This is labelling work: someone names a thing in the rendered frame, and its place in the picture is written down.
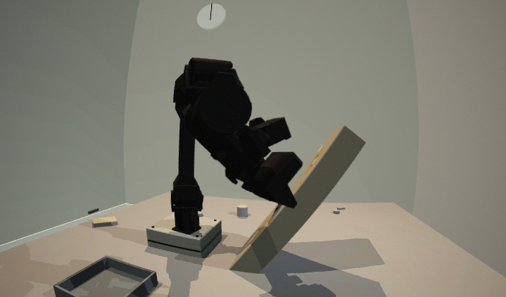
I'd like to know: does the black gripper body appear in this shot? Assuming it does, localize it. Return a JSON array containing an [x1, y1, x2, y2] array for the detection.
[[208, 127, 303, 201]]

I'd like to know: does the tan flat box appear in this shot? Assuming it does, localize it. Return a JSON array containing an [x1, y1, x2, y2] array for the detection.
[[93, 216, 118, 227]]

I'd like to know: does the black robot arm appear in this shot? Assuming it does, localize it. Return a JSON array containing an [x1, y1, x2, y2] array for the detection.
[[170, 58, 291, 235]]

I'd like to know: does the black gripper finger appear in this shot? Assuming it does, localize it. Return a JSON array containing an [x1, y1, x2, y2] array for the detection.
[[241, 183, 255, 193], [272, 185, 297, 208]]

